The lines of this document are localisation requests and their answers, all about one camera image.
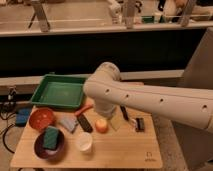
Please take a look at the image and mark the green sponge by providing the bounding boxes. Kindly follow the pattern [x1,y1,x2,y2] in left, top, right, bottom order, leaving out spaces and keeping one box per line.
[43,126,59,150]

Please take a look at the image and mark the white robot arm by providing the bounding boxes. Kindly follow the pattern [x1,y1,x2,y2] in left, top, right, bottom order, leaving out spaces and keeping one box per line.
[83,62,213,133]

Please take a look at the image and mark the red bowl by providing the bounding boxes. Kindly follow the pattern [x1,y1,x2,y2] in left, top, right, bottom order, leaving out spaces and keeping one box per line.
[29,107,55,131]

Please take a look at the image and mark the orange apple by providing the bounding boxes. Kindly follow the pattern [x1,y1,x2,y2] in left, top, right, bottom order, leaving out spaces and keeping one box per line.
[95,119,108,133]

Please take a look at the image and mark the black remote control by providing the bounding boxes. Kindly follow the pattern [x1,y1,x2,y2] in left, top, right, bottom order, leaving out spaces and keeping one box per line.
[77,114,93,133]

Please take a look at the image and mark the green plastic tray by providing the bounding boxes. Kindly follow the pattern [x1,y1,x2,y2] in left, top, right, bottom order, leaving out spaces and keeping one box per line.
[31,74,85,109]

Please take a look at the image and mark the white plastic cup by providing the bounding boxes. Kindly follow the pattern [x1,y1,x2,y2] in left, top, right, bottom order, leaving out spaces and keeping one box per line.
[75,132,93,154]

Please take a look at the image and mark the blue box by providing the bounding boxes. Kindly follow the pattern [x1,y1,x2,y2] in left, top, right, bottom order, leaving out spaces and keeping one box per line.
[15,108,32,127]

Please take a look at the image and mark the black handled knife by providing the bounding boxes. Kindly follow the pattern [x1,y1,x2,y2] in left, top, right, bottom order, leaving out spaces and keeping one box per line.
[120,106,129,121]

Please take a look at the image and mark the black cables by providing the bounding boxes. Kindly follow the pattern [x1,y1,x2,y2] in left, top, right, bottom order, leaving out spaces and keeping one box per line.
[0,99,21,154]

